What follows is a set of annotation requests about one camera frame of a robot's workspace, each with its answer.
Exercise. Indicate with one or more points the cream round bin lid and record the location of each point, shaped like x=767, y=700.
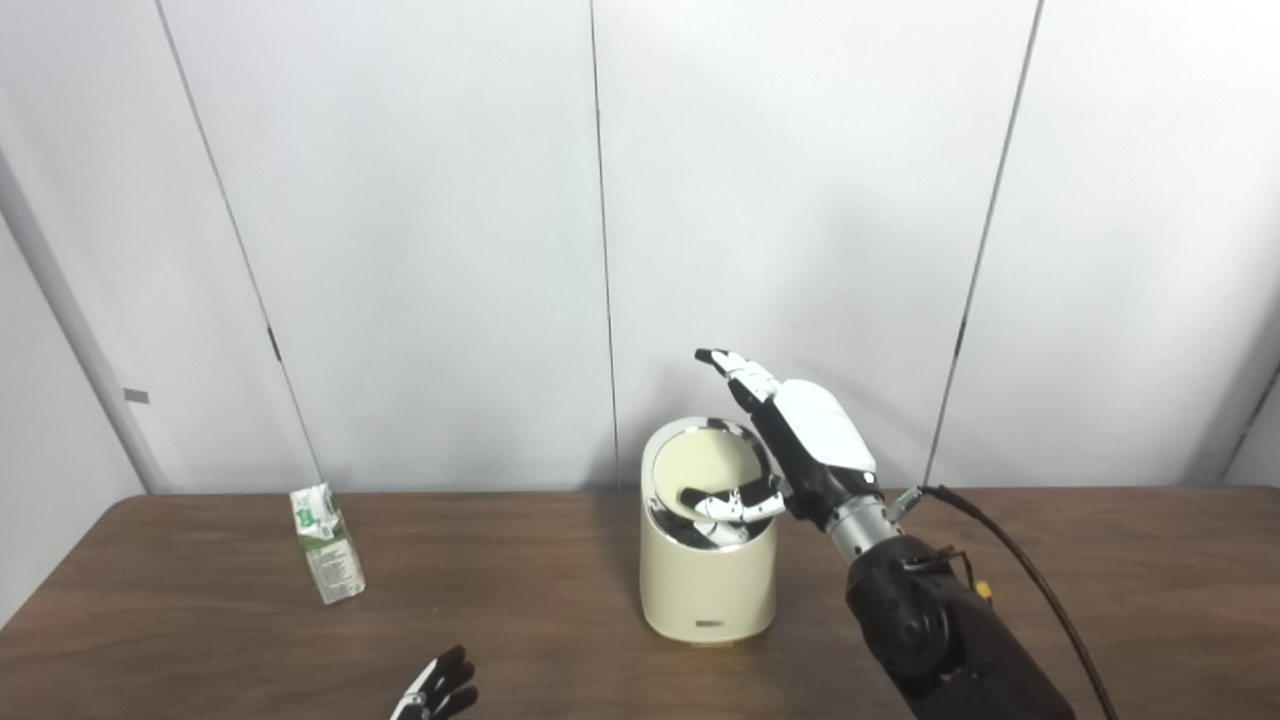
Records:
x=700, y=465

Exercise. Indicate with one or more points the green white milk carton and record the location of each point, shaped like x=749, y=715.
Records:
x=330, y=550

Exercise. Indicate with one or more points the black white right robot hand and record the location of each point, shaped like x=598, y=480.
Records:
x=820, y=430

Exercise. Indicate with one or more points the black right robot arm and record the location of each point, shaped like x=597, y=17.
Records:
x=930, y=630

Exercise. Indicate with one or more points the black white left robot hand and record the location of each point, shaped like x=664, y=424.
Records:
x=440, y=690

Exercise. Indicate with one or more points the cream-colored round bin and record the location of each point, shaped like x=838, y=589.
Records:
x=705, y=590

